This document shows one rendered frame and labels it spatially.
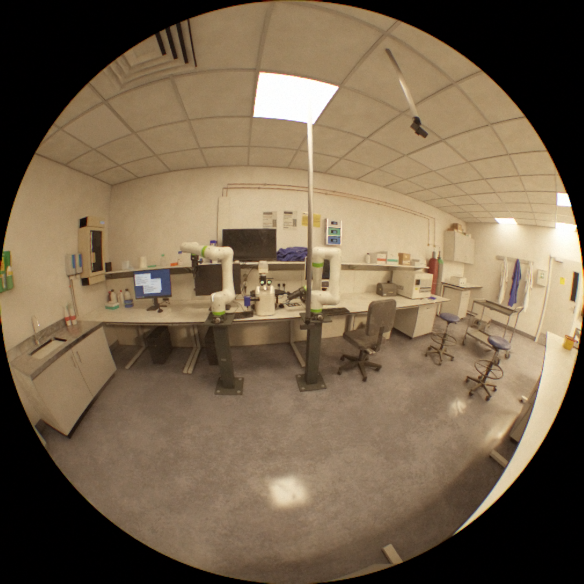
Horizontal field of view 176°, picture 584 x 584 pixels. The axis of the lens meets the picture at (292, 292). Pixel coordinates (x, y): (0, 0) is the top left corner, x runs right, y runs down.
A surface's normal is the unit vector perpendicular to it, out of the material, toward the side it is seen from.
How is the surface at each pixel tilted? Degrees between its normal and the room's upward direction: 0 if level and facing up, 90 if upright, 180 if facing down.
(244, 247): 86
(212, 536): 0
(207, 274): 86
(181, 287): 90
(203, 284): 86
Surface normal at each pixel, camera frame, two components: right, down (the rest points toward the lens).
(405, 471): 0.01, -0.98
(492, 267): -0.97, 0.04
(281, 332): 0.23, 0.22
